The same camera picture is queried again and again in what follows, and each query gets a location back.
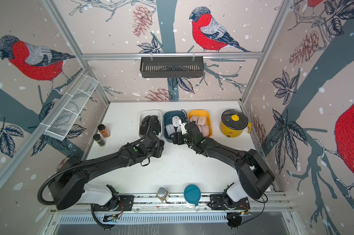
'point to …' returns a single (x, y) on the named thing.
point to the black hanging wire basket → (171, 68)
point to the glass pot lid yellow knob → (234, 119)
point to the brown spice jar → (103, 130)
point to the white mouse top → (175, 121)
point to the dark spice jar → (99, 140)
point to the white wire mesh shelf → (70, 108)
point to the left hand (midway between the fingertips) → (162, 145)
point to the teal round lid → (192, 194)
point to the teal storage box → (167, 119)
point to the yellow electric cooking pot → (229, 132)
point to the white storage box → (143, 113)
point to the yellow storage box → (202, 113)
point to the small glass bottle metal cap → (163, 195)
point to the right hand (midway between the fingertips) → (175, 133)
